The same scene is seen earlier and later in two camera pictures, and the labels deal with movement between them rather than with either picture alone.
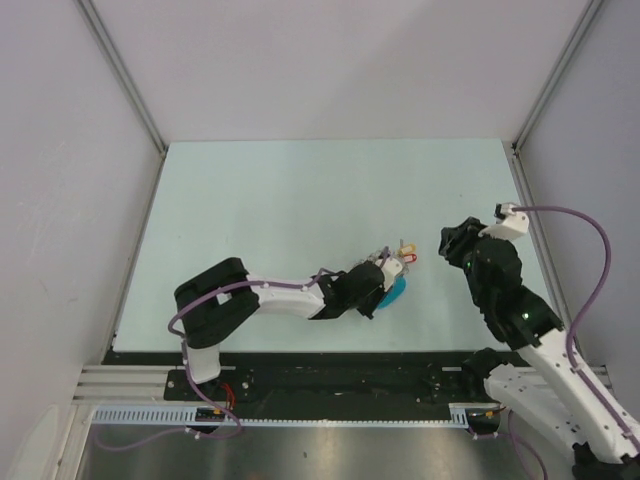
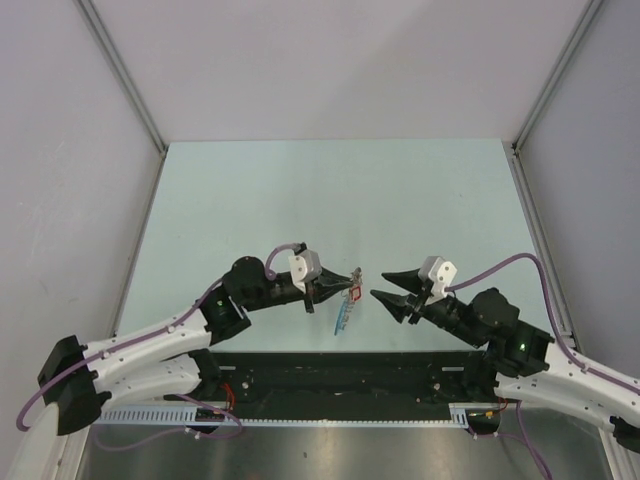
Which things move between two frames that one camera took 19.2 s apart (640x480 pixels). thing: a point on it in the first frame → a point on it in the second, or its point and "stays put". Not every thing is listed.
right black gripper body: (457, 250) → (422, 299)
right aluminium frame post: (590, 11) stays put
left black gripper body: (367, 303) → (296, 293)
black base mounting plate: (323, 380) stays put
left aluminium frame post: (124, 73) stays put
